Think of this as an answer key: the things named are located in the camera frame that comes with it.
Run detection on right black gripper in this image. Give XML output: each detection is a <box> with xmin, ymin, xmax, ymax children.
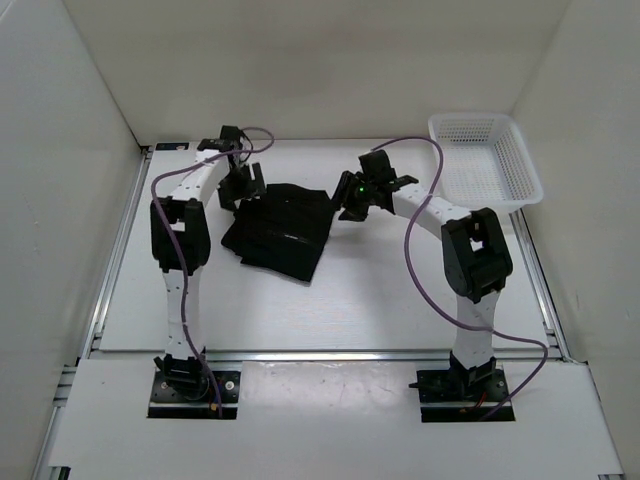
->
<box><xmin>324</xmin><ymin>170</ymin><xmax>377</xmax><ymax>223</ymax></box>

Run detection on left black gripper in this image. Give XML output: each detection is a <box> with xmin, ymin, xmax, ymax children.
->
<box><xmin>217</xmin><ymin>162</ymin><xmax>268</xmax><ymax>214</ymax></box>

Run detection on black shorts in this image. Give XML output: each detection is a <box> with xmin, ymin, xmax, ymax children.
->
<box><xmin>221</xmin><ymin>183</ymin><xmax>335</xmax><ymax>283</ymax></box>

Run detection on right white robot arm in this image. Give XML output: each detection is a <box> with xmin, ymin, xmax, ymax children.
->
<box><xmin>332</xmin><ymin>150</ymin><xmax>513</xmax><ymax>400</ymax></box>

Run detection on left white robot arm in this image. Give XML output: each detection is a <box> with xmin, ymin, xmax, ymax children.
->
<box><xmin>150</xmin><ymin>125</ymin><xmax>265</xmax><ymax>400</ymax></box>

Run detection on white plastic basket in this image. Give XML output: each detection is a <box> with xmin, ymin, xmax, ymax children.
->
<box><xmin>428</xmin><ymin>112</ymin><xmax>544</xmax><ymax>214</ymax></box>

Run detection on aluminium frame rail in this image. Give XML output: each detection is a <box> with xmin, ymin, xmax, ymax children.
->
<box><xmin>88</xmin><ymin>347</ymin><xmax>562</xmax><ymax>363</ymax></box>

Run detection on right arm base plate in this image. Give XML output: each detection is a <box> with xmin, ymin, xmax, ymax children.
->
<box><xmin>409</xmin><ymin>369</ymin><xmax>515</xmax><ymax>423</ymax></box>

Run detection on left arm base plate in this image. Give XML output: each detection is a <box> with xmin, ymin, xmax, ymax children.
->
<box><xmin>147</xmin><ymin>370</ymin><xmax>241</xmax><ymax>420</ymax></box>

